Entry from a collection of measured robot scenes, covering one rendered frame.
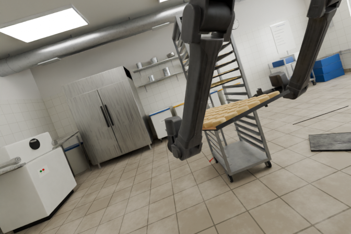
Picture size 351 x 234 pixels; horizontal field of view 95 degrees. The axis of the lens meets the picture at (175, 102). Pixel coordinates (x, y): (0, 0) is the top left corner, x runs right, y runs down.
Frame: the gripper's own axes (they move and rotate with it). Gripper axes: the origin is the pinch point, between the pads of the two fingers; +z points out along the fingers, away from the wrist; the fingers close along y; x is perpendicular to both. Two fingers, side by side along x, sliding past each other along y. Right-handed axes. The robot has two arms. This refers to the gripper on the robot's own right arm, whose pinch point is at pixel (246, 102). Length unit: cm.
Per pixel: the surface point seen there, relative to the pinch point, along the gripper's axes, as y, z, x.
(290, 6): 172, -209, -519
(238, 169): -74, 31, -74
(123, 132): -4, 264, -189
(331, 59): -22, -233, -467
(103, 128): 20, 296, -170
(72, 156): -17, 409, -155
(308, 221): -94, -10, -29
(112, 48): 218, 271, -265
